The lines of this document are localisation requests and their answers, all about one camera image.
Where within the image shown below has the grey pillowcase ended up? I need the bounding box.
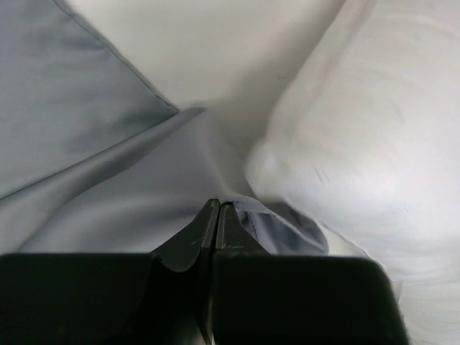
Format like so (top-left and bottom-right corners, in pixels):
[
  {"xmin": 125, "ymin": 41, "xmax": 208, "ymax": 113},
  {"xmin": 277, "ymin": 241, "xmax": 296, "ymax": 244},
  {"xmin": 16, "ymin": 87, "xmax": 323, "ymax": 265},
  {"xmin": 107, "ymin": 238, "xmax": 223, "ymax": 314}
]
[{"xmin": 1, "ymin": 1, "xmax": 328, "ymax": 255}]

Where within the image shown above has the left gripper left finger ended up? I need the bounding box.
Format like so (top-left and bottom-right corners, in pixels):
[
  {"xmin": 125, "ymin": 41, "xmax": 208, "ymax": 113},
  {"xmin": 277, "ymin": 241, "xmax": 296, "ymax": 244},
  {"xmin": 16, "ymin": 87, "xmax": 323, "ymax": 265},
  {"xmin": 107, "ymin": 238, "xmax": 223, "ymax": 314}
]
[{"xmin": 1, "ymin": 200, "xmax": 220, "ymax": 344}]

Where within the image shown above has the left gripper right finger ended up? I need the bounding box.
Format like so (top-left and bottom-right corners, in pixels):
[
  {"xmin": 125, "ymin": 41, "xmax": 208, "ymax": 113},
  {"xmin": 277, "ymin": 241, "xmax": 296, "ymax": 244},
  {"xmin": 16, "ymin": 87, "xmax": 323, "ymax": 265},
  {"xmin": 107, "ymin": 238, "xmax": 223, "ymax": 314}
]
[{"xmin": 213, "ymin": 203, "xmax": 408, "ymax": 344}]

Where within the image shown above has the white pillow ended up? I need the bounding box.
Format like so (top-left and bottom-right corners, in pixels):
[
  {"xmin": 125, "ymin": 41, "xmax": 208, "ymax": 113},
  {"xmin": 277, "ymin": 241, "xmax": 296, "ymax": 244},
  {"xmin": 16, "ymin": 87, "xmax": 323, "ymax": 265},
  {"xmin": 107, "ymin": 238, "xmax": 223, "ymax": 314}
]
[{"xmin": 247, "ymin": 0, "xmax": 460, "ymax": 345}]

